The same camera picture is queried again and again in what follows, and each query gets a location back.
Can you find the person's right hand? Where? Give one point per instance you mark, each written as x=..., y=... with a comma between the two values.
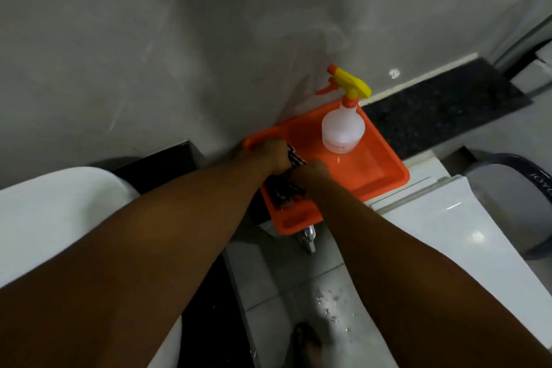
x=311, y=174

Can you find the dark cloth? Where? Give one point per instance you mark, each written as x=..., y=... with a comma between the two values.
x=284, y=191

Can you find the black granite ledge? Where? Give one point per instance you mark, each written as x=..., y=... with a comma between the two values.
x=440, y=109

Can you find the orange plastic tray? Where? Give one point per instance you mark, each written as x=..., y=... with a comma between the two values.
x=366, y=156

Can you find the person's left forearm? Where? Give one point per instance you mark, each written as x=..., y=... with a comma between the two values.
x=125, y=264

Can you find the white ceramic sink basin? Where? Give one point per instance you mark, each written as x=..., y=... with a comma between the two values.
x=47, y=217

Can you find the person's left hand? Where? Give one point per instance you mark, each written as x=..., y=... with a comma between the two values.
x=269, y=154

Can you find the white toilet tank lid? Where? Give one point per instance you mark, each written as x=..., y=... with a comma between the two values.
x=457, y=225

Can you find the person's right forearm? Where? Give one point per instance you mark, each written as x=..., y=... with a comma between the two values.
x=414, y=281

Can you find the chrome tap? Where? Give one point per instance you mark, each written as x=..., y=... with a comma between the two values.
x=308, y=238

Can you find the white spray bottle yellow trigger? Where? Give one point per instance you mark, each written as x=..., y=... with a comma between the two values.
x=343, y=122

